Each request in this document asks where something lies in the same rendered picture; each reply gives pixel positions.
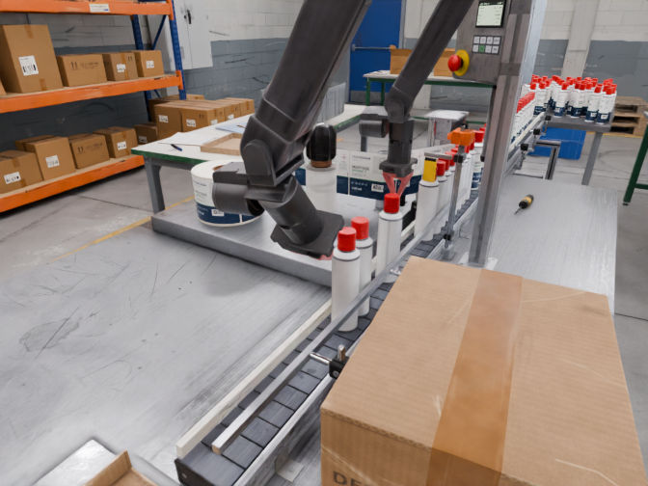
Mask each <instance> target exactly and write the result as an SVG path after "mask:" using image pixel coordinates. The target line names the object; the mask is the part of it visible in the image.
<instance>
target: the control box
mask: <svg viewBox="0 0 648 486"><path fill-rule="evenodd" d="M512 1H513V0H506V6H505V12H504V19H503V24H502V28H475V23H476V17H477V9H478V2H479V0H474V1H473V2H472V5H471V6H470V8H469V10H468V11H467V13H466V15H465V16H464V18H463V20H462V21H461V23H460V26H459V27H458V29H457V37H456V44H455V53H454V55H458V56H459V57H460V58H462V59H463V61H464V64H463V66H462V67H460V68H459V69H458V70H457V71H453V72H452V77H453V78H454V79H459V80H465V81H472V82H477V83H484V84H490V85H497V84H498V79H499V75H500V71H501V65H502V63H501V56H502V50H503V45H504V39H505V33H506V27H507V21H508V16H509V15H510V13H511V7H512ZM546 5H547V0H536V5H535V11H534V20H533V25H532V30H531V36H530V41H529V46H528V51H527V56H526V61H525V62H524V63H525V66H524V71H523V74H522V75H523V81H522V85H525V84H530V82H531V77H532V73H533V68H534V63H535V58H536V53H537V48H538V43H539V39H540V34H541V29H542V24H543V19H544V14H545V10H546ZM473 35H488V36H502V37H501V43H500V49H499V55H488V54H475V53H472V47H473Z"/></svg>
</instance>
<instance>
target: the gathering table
mask: <svg viewBox="0 0 648 486"><path fill-rule="evenodd" d="M614 106H615V102H614V104H613V108H612V111H611V115H610V118H609V122H608V123H606V124H605V125H598V124H596V121H594V122H585V118H579V119H572V118H571V117H566V113H567V112H565V113H564V114H563V115H562V118H561V119H557V118H554V112H552V109H549V108H550V107H549V106H548V110H546V113H545V114H544V115H543V116H542V117H546V115H552V119H551V120H550V121H549V122H548V127H556V128H566V129H576V130H585V131H595V135H594V139H593V142H592V146H591V150H590V152H589V156H588V160H587V163H586V167H585V171H584V174H583V178H582V182H581V185H587V186H588V184H589V181H590V178H591V175H592V171H593V168H594V164H595V161H596V157H597V153H598V150H599V146H600V144H601V140H602V137H603V133H604V132H605V133H609V131H610V129H611V124H612V121H613V118H614Z"/></svg>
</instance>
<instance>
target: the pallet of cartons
mask: <svg viewBox="0 0 648 486"><path fill-rule="evenodd" d="M186 97H187V99H183V100H180V99H179V94H174V95H169V96H163V97H157V98H152V99H148V105H149V110H150V116H151V121H150V122H146V123H141V124H137V125H133V128H134V129H135V132H136V137H137V143H138V145H142V146H143V145H146V144H150V143H153V142H157V141H160V140H164V139H167V138H171V137H172V136H174V135H175V134H177V132H180V133H187V132H190V131H194V130H198V129H201V128H204V127H208V126H210V125H214V124H217V123H221V122H227V121H230V120H233V119H237V118H240V117H244V116H247V115H251V114H254V113H255V107H254V100H253V99H244V98H232V97H228V98H223V99H218V100H214V101H213V100H204V97H203V95H197V94H187V95H186Z"/></svg>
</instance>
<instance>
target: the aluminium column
mask: <svg viewBox="0 0 648 486"><path fill-rule="evenodd" d="M533 20H534V14H530V13H527V14H510V15H509V16H508V21H507V27H506V33H505V39H504V45H503V50H502V56H501V63H514V64H521V63H523V62H525V61H526V60H527V51H528V46H529V41H530V36H531V30H532V25H533ZM522 81H523V75H521V76H509V75H499V79H498V84H497V90H496V96H495V102H494V108H493V114H492V119H491V125H490V131H489V137H488V143H487V148H486V154H485V160H484V166H483V172H482V178H481V183H480V189H479V195H478V201H477V207H476V212H475V218H474V224H473V230H472V241H471V246H470V252H469V258H468V263H470V264H474V265H478V266H482V267H485V265H486V263H487V261H488V258H489V254H490V249H491V244H492V238H493V233H494V228H495V223H496V218H497V213H498V208H499V203H500V193H501V188H502V183H503V178H504V173H505V168H506V162H507V157H508V152H509V148H510V142H511V137H512V132H513V126H514V121H515V117H516V112H517V106H518V101H519V96H520V91H521V86H522Z"/></svg>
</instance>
